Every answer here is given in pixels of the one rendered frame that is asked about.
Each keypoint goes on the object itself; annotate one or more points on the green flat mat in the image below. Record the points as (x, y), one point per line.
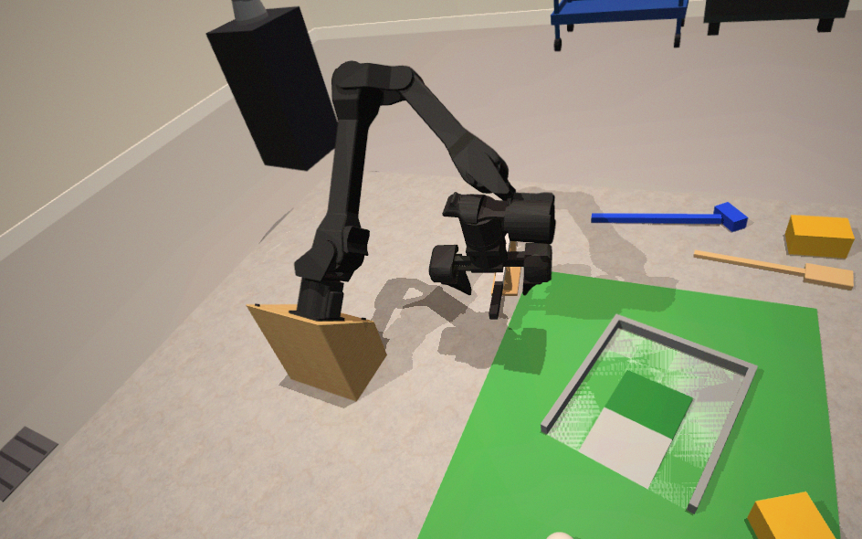
(508, 480)

